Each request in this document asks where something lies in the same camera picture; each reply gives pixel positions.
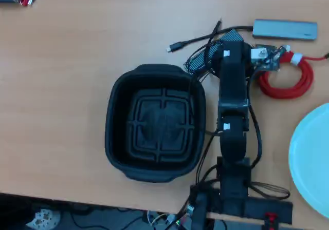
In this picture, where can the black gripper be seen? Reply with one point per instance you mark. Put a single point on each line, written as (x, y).
(247, 58)

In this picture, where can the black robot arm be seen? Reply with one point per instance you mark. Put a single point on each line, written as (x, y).
(231, 86)

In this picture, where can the black square bowl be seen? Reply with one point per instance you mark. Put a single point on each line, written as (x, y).
(154, 122)

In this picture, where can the light blue plate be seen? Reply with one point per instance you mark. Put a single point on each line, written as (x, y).
(313, 163)

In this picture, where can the red clamp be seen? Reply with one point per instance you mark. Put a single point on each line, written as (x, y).
(270, 219)

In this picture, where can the white perforated disc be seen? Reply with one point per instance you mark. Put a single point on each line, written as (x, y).
(43, 217)

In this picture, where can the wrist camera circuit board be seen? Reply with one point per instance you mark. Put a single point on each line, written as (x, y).
(262, 55)

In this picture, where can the dark ribbed SSD enclosure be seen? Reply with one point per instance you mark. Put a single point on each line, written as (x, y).
(231, 36)

